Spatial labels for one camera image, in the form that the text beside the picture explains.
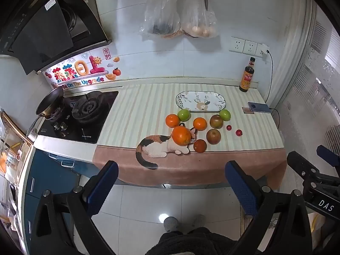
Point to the person's left foot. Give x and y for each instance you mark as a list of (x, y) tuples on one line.
[(170, 223)]

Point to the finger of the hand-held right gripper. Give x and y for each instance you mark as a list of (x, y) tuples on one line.
[(301, 163), (328, 152)]

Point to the blue smartphone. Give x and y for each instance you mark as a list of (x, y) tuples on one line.
[(259, 107)]

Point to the blue kitchen cabinet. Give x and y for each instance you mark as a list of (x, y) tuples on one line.
[(53, 176)]

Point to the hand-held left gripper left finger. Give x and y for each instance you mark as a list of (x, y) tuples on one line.
[(104, 187)]

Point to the dark reddish orange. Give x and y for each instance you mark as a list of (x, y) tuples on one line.
[(200, 146)]

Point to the brownish red apple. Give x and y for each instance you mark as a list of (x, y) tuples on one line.
[(216, 121), (213, 136)]

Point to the colourful wall sticker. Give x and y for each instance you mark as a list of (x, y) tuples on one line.
[(79, 69)]

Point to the white charger plug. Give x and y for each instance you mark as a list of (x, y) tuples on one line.
[(264, 49)]

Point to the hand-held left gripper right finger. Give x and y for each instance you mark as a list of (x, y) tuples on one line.
[(240, 188)]

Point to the small orange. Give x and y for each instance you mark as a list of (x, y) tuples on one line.
[(199, 123), (172, 120)]

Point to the plastic bag with eggs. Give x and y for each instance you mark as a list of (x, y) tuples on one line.
[(198, 21)]

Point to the black gas stove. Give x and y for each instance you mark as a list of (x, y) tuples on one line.
[(87, 128)]

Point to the person's dark fleece clothing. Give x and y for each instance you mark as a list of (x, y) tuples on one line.
[(191, 243)]

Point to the frosted glass window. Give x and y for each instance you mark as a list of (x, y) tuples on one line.
[(318, 85)]

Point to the large orange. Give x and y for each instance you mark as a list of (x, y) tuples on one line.
[(181, 135)]

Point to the dark soy sauce bottle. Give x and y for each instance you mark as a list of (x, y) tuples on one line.
[(247, 78)]

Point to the plastic bag with dark contents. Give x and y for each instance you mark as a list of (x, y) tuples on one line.
[(159, 13)]

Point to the metal frying pan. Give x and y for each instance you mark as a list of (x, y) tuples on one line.
[(50, 100)]

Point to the black range hood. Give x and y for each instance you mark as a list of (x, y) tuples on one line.
[(39, 32)]

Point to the striped cat print table mat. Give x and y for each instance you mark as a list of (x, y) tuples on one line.
[(148, 106)]

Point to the oval floral ceramic plate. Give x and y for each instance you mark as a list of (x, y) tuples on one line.
[(200, 99)]

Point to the green apple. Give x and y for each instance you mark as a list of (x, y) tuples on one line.
[(224, 114), (183, 114)]

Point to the white wall socket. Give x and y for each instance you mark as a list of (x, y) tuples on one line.
[(257, 50), (237, 44), (249, 47)]

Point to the gold-trimmed glass cabinet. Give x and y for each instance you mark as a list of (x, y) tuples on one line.
[(12, 148)]

